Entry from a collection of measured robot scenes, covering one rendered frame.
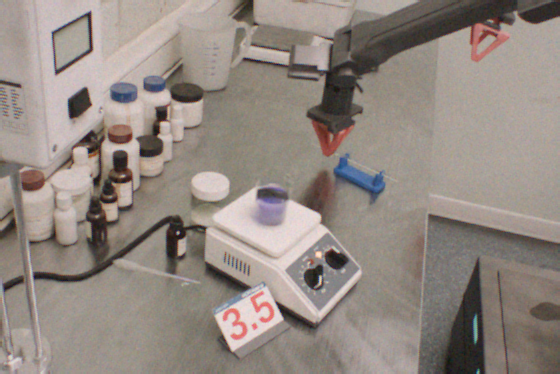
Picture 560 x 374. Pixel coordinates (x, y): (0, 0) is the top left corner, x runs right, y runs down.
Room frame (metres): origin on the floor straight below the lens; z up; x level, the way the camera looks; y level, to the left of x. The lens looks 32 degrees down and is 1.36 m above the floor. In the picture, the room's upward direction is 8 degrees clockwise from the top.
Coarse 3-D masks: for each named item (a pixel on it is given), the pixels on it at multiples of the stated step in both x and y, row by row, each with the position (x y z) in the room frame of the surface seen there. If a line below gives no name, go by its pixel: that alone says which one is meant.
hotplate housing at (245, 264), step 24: (216, 240) 0.69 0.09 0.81; (240, 240) 0.68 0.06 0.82; (312, 240) 0.71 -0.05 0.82; (336, 240) 0.73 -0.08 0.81; (216, 264) 0.68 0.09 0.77; (240, 264) 0.66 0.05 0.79; (264, 264) 0.65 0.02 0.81; (288, 264) 0.65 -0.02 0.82; (288, 288) 0.62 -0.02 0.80; (312, 312) 0.61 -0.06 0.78
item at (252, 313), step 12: (264, 288) 0.63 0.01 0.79; (240, 300) 0.60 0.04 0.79; (252, 300) 0.61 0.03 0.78; (264, 300) 0.62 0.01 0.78; (228, 312) 0.58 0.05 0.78; (240, 312) 0.59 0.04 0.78; (252, 312) 0.59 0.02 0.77; (264, 312) 0.60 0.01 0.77; (276, 312) 0.61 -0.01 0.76; (228, 324) 0.57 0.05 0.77; (240, 324) 0.57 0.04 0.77; (252, 324) 0.58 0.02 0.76; (264, 324) 0.59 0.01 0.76; (228, 336) 0.55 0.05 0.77; (240, 336) 0.56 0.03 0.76
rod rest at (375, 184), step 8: (344, 160) 1.03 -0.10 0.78; (336, 168) 1.02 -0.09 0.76; (344, 168) 1.03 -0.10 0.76; (352, 168) 1.03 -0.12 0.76; (344, 176) 1.01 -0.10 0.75; (352, 176) 1.00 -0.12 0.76; (360, 176) 1.00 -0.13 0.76; (368, 176) 1.01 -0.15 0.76; (376, 176) 0.98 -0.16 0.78; (360, 184) 0.99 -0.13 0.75; (368, 184) 0.98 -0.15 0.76; (376, 184) 0.98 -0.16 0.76; (384, 184) 0.99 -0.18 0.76; (376, 192) 0.97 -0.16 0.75
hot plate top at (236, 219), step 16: (224, 208) 0.73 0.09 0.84; (240, 208) 0.73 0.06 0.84; (304, 208) 0.76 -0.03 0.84; (224, 224) 0.69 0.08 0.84; (240, 224) 0.70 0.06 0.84; (288, 224) 0.71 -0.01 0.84; (304, 224) 0.72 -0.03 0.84; (256, 240) 0.66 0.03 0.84; (272, 240) 0.67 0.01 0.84; (288, 240) 0.68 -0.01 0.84
